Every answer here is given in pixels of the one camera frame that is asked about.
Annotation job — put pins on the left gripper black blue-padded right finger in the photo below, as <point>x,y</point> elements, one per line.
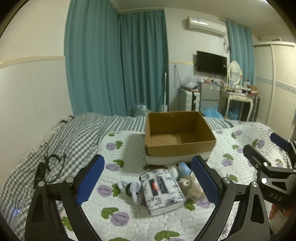
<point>251,220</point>

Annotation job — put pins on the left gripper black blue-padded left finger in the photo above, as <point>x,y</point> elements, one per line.
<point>43,219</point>

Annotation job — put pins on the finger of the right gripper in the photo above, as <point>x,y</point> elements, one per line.
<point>256,159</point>
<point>281,142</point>

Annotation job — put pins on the beige plush toy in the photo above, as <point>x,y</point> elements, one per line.
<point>190,185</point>

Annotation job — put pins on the white green socks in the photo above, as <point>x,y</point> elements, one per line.
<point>132,189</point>

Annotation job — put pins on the floral tissue pack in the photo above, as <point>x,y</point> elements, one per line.
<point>161,191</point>

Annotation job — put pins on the blue plastic bag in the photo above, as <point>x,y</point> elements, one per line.
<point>211,112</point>

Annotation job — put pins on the white dressing table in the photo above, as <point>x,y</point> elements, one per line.
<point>241,97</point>

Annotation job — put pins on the grey checkered bed sheet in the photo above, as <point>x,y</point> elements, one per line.
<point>114,216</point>

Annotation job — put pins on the white wardrobe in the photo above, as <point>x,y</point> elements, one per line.
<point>275,81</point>

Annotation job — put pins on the white oval vanity mirror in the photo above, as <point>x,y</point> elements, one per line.
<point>234,74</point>

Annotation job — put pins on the grey mini fridge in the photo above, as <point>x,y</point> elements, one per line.
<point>209,96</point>

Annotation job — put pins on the brown cardboard box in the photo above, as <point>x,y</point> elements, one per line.
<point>177,136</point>

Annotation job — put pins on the white suitcase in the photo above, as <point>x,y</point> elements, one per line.
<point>189,100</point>

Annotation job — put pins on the clear plastic bag on suitcase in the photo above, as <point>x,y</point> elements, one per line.
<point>191,82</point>

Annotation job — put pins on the white upright mop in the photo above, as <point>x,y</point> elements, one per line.
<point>165,105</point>

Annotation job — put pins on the teal curtain right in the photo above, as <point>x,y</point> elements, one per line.
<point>241,49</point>

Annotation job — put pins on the teal curtain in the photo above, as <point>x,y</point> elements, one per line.
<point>241,49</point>
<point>114,60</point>

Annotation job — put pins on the clear water jug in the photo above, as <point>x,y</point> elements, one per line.
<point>140,110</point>

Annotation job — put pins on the white air conditioner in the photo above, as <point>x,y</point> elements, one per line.
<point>195,24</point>

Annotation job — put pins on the teal curtain left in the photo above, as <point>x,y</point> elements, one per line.
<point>114,60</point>

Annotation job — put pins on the black wall television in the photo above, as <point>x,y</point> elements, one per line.
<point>211,63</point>

